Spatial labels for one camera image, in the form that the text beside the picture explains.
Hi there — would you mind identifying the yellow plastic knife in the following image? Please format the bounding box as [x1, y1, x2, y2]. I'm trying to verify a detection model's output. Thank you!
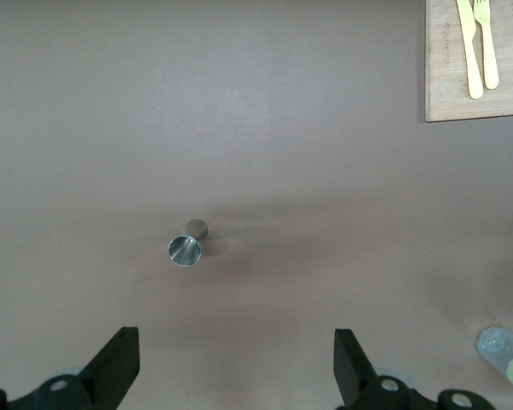
[456, 0, 485, 100]

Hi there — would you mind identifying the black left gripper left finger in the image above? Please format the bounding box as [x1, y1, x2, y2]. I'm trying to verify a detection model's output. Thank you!
[0, 326, 140, 410]

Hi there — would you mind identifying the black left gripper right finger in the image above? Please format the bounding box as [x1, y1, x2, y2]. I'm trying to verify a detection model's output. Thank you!
[333, 327, 497, 410]

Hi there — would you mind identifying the wooden cutting board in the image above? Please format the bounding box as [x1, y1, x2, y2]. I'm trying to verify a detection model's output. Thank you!
[424, 0, 513, 124]

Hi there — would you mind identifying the yellow plastic fork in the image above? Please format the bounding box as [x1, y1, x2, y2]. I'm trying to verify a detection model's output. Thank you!
[473, 0, 500, 91]

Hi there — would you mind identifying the green sleeved glass bottle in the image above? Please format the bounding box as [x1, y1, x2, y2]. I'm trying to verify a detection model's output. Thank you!
[476, 325, 513, 396]

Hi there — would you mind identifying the steel double cone jigger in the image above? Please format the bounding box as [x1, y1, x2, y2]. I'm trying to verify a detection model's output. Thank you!
[168, 218, 209, 267]

